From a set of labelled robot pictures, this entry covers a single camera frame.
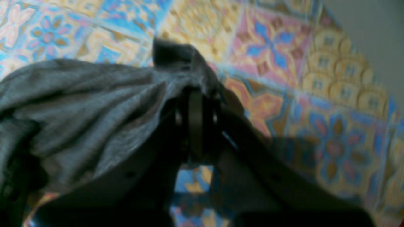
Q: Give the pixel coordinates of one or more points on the patterned tablecloth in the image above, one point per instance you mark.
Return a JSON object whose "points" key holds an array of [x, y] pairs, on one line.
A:
{"points": [[294, 69]]}

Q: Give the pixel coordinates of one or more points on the grey t-shirt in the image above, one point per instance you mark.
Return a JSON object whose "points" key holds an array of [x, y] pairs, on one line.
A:
{"points": [[81, 119]]}

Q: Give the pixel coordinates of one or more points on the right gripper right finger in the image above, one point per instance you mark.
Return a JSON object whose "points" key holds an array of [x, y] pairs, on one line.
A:
{"points": [[272, 195]]}

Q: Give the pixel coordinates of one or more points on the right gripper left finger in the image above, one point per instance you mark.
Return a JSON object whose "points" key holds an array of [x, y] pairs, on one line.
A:
{"points": [[137, 192]]}

